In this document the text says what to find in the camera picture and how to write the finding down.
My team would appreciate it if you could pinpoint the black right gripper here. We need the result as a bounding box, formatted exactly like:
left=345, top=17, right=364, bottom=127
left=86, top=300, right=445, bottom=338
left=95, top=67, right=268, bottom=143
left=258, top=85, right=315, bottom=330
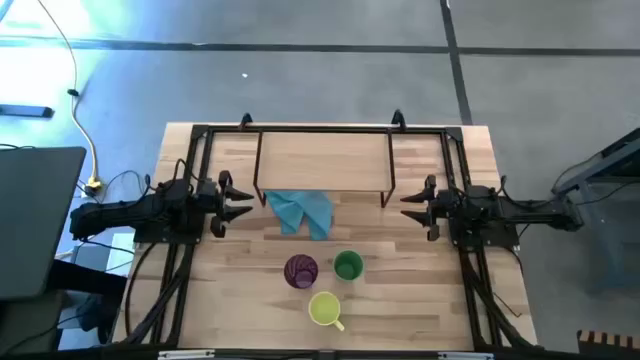
left=399, top=174, right=455, bottom=243

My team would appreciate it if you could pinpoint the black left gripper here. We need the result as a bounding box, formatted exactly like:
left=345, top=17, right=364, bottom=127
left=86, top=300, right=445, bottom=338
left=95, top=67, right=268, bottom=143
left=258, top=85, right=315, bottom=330
left=195, top=169, right=255, bottom=239

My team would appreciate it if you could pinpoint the green plastic cup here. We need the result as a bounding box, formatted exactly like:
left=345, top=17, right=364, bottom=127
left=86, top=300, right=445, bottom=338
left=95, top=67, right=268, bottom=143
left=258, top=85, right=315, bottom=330
left=332, top=249, right=366, bottom=283

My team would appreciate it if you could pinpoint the purple faceted cup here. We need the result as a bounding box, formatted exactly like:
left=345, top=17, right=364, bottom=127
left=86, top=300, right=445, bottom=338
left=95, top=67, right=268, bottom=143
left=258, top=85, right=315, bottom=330
left=283, top=253, right=320, bottom=291

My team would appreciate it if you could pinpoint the yellow mug with handle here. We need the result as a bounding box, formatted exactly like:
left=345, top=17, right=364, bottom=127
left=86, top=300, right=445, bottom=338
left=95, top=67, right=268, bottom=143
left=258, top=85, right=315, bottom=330
left=307, top=291, right=347, bottom=333

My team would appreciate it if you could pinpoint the wooden shelf with metal legs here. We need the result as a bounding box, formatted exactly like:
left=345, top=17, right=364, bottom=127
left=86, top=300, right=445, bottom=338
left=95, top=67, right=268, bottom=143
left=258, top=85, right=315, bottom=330
left=252, top=127, right=398, bottom=209

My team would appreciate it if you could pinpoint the blue microfibre cloth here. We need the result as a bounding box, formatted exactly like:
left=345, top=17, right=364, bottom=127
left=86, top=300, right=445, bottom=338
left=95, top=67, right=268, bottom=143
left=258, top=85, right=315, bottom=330
left=263, top=189, right=335, bottom=242

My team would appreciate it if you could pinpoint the grey metal cart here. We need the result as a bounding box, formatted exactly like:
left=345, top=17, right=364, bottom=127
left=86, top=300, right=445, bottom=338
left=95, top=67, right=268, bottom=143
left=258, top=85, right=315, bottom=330
left=549, top=127, right=640, bottom=294

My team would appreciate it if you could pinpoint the dark grey desk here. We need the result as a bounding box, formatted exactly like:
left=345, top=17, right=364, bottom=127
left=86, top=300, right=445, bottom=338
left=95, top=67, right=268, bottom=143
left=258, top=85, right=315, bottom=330
left=0, top=146, right=88, bottom=301

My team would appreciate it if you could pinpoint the flat black bar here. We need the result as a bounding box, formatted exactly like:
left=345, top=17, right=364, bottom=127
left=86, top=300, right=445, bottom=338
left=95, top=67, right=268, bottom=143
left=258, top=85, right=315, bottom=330
left=0, top=104, right=55, bottom=120

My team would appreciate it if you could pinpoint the wooden slatted object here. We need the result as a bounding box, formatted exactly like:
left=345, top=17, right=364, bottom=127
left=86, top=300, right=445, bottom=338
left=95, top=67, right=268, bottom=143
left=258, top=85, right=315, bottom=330
left=576, top=329, right=640, bottom=357

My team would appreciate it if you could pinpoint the black metal table frame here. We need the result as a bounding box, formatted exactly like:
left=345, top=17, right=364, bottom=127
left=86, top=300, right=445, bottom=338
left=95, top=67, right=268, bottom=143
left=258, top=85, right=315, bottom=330
left=112, top=122, right=540, bottom=360

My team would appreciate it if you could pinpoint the silver frame bracket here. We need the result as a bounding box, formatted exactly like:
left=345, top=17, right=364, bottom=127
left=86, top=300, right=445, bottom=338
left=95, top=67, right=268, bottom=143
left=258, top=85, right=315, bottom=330
left=438, top=350, right=496, bottom=360
left=158, top=349, right=217, bottom=360

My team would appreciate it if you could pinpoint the yellow cable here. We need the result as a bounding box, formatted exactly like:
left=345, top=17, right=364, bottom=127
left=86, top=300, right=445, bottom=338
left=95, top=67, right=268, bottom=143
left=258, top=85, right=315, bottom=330
left=37, top=0, right=101, bottom=184

